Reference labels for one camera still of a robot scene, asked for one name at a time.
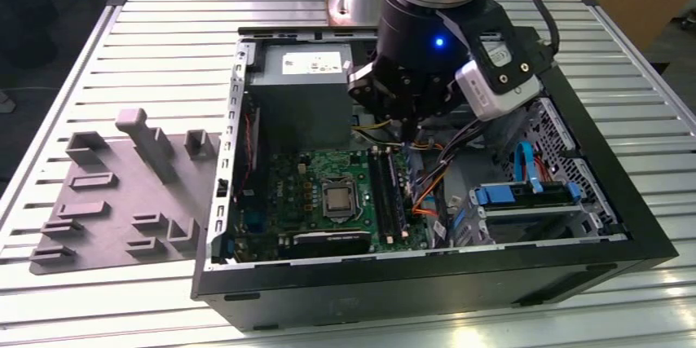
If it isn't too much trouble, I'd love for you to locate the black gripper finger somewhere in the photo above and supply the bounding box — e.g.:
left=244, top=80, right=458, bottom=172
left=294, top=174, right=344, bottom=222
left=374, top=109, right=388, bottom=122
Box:
left=416, top=78, right=466, bottom=126
left=345, top=59, right=418, bottom=148

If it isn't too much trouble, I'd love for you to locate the black RAM slot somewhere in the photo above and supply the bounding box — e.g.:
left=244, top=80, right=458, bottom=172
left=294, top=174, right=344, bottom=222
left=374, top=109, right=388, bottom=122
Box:
left=368, top=148, right=398, bottom=245
left=385, top=150, right=412, bottom=241

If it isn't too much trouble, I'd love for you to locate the grey power supply unit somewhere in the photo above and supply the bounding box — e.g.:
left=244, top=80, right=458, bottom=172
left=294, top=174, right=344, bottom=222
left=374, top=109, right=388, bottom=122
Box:
left=246, top=44, right=357, bottom=152

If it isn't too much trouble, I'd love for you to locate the green motherboard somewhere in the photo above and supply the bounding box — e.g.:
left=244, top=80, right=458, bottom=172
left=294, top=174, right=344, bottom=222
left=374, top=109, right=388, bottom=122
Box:
left=233, top=148, right=436, bottom=262

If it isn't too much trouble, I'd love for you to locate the CPU socket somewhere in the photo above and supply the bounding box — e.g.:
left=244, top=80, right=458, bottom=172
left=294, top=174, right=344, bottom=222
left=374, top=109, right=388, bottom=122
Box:
left=318, top=175, right=362, bottom=223

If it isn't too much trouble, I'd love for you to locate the hard disk in blue carrier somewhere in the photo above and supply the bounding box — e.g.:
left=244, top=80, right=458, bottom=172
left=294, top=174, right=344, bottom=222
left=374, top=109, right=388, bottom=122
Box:
left=469, top=183, right=586, bottom=209

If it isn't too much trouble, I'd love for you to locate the silver CPU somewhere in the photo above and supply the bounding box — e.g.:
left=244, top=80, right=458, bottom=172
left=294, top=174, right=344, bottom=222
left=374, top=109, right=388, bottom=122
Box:
left=324, top=188, right=354, bottom=210

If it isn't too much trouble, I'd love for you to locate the metal disk bay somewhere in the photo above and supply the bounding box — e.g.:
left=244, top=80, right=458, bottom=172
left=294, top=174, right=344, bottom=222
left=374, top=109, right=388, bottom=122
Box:
left=450, top=200, right=626, bottom=251

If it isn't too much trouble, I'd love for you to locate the blue board connector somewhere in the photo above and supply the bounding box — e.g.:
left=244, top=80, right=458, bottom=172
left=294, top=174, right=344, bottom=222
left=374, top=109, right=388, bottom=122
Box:
left=244, top=211, right=268, bottom=236

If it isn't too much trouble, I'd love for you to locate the black graphics card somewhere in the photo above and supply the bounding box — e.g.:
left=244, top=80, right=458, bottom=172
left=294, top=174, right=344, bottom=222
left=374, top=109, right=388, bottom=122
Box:
left=276, top=230, right=374, bottom=259

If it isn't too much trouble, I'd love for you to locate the black PC case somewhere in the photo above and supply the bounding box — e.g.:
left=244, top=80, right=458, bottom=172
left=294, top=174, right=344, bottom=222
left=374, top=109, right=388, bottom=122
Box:
left=188, top=24, right=681, bottom=332

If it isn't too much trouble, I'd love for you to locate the black chair base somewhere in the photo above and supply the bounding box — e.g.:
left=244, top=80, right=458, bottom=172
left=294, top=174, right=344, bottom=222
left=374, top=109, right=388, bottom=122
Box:
left=673, top=9, right=696, bottom=33

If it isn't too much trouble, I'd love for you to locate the grey parts rack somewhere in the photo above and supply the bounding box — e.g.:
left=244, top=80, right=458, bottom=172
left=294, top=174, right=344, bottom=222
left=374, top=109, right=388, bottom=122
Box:
left=26, top=109, right=224, bottom=275

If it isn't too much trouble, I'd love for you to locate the black cable bundle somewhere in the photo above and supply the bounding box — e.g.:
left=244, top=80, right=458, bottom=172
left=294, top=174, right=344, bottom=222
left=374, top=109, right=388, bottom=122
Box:
left=406, top=117, right=522, bottom=198

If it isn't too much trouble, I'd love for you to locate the yellow wire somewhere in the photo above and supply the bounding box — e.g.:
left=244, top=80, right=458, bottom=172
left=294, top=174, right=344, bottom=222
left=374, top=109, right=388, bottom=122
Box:
left=350, top=118, right=393, bottom=134

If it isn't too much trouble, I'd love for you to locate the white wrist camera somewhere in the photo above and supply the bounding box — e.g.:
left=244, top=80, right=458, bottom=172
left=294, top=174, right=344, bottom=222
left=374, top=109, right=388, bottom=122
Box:
left=453, top=40, right=545, bottom=122

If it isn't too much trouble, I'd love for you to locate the black camera bracket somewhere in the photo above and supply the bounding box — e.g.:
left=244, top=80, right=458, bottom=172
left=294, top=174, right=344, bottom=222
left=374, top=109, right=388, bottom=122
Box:
left=433, top=0, right=557, bottom=95

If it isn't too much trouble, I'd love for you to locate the blue flat wire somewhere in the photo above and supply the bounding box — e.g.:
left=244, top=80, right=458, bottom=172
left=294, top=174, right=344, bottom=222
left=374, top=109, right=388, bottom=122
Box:
left=513, top=142, right=545, bottom=194

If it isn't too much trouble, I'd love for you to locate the orange wire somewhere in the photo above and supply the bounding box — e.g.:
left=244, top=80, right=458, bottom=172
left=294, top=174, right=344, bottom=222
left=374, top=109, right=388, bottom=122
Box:
left=410, top=187, right=436, bottom=217

